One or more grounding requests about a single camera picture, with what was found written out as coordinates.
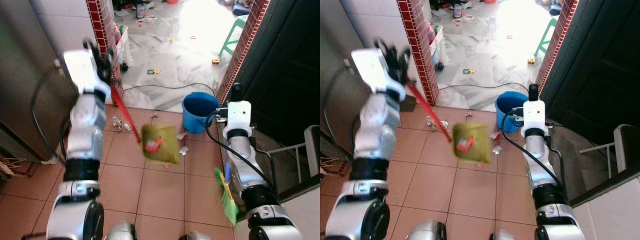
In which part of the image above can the olive dustpan with red handle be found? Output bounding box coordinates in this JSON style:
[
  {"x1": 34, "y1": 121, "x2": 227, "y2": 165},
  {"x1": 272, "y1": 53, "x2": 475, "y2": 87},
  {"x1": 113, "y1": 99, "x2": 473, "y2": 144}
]
[
  {"x1": 109, "y1": 84, "x2": 181, "y2": 166},
  {"x1": 406, "y1": 82, "x2": 494, "y2": 166}
]

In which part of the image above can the green bristle hand broom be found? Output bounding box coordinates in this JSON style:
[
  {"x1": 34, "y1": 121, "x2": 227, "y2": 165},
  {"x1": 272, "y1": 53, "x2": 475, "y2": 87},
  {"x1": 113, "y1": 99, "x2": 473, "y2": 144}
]
[{"x1": 213, "y1": 162, "x2": 240, "y2": 227}]

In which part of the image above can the white rack with bottles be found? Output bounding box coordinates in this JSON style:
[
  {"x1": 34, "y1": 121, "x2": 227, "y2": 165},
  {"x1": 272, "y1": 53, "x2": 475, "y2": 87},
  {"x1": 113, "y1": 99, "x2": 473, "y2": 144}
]
[
  {"x1": 426, "y1": 23, "x2": 449, "y2": 72},
  {"x1": 113, "y1": 24, "x2": 134, "y2": 72}
]

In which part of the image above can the blue plastic bucket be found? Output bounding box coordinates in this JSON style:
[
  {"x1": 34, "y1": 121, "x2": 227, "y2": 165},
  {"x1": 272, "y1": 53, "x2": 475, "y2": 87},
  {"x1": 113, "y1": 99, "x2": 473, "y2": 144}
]
[
  {"x1": 494, "y1": 90, "x2": 531, "y2": 134},
  {"x1": 181, "y1": 91, "x2": 221, "y2": 135}
]

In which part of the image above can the grey steel fridge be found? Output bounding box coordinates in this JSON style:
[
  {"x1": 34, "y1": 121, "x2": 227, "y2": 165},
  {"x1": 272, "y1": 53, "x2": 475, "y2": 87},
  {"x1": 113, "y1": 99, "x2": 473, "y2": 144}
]
[
  {"x1": 320, "y1": 0, "x2": 383, "y2": 168},
  {"x1": 0, "y1": 0, "x2": 78, "y2": 162}
]

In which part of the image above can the clear crumpled plastic wrapper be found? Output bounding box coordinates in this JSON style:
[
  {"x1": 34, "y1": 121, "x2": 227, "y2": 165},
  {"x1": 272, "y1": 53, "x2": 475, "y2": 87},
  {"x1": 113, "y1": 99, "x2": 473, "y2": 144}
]
[
  {"x1": 425, "y1": 115, "x2": 450, "y2": 130},
  {"x1": 111, "y1": 116, "x2": 133, "y2": 133}
]

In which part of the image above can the green plastic stool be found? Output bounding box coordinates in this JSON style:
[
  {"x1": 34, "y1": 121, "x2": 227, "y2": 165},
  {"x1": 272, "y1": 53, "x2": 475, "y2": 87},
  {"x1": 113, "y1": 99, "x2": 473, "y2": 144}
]
[
  {"x1": 218, "y1": 14, "x2": 250, "y2": 57},
  {"x1": 533, "y1": 16, "x2": 560, "y2": 57}
]

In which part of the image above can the bundle of pale sticks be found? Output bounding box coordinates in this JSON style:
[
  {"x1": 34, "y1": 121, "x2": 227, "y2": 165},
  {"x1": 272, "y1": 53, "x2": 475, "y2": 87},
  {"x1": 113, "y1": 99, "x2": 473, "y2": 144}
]
[
  {"x1": 0, "y1": 154, "x2": 32, "y2": 177},
  {"x1": 320, "y1": 156, "x2": 346, "y2": 173}
]

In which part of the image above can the silver left robot leg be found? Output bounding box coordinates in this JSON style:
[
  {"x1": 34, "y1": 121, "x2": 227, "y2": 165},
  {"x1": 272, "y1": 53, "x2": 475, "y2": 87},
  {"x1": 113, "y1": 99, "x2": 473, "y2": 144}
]
[
  {"x1": 405, "y1": 219, "x2": 448, "y2": 240},
  {"x1": 104, "y1": 220, "x2": 138, "y2": 240}
]

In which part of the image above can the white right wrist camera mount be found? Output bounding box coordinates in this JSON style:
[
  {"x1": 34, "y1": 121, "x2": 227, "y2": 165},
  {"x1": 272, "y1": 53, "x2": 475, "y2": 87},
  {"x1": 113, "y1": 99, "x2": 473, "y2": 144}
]
[
  {"x1": 522, "y1": 99, "x2": 553, "y2": 131},
  {"x1": 221, "y1": 100, "x2": 252, "y2": 132}
]

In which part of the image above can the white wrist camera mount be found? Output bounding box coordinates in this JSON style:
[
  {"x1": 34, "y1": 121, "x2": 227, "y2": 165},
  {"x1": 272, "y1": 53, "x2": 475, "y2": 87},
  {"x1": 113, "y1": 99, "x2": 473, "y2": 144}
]
[
  {"x1": 63, "y1": 48, "x2": 112, "y2": 99},
  {"x1": 522, "y1": 99, "x2": 553, "y2": 131},
  {"x1": 351, "y1": 47, "x2": 407, "y2": 99},
  {"x1": 221, "y1": 100, "x2": 252, "y2": 132}
]

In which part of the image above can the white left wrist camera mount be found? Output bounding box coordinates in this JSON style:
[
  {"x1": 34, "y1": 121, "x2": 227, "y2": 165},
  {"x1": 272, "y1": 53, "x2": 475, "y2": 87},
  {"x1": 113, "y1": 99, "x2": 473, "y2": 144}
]
[
  {"x1": 351, "y1": 47, "x2": 407, "y2": 99},
  {"x1": 63, "y1": 48, "x2": 112, "y2": 99}
]

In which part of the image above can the black cable on floor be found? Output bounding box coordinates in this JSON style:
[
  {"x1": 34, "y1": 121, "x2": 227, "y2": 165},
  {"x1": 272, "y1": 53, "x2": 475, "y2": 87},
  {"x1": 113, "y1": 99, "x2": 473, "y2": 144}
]
[
  {"x1": 437, "y1": 81, "x2": 531, "y2": 97},
  {"x1": 122, "y1": 82, "x2": 217, "y2": 99}
]

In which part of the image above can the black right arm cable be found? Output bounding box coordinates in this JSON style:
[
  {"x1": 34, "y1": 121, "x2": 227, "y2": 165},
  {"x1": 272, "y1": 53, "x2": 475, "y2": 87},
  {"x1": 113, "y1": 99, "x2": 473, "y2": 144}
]
[
  {"x1": 500, "y1": 109, "x2": 567, "y2": 193},
  {"x1": 204, "y1": 111, "x2": 275, "y2": 193}
]

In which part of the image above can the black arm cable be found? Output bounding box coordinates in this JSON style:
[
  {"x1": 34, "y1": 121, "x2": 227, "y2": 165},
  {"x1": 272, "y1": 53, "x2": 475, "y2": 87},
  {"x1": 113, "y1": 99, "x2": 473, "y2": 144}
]
[
  {"x1": 500, "y1": 109, "x2": 567, "y2": 193},
  {"x1": 321, "y1": 62, "x2": 357, "y2": 161},
  {"x1": 29, "y1": 64, "x2": 69, "y2": 167},
  {"x1": 204, "y1": 111, "x2": 275, "y2": 193}
]

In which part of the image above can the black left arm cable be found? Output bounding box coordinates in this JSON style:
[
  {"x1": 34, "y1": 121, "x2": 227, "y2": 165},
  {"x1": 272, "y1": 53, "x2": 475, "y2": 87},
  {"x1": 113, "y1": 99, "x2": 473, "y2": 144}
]
[
  {"x1": 321, "y1": 62, "x2": 357, "y2": 161},
  {"x1": 29, "y1": 64, "x2": 69, "y2": 167}
]

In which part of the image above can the white metal chair frame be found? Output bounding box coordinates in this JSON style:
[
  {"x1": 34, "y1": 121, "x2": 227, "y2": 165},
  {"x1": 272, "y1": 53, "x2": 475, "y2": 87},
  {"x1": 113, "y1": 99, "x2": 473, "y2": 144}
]
[
  {"x1": 270, "y1": 124, "x2": 321, "y2": 177},
  {"x1": 579, "y1": 123, "x2": 640, "y2": 174}
]

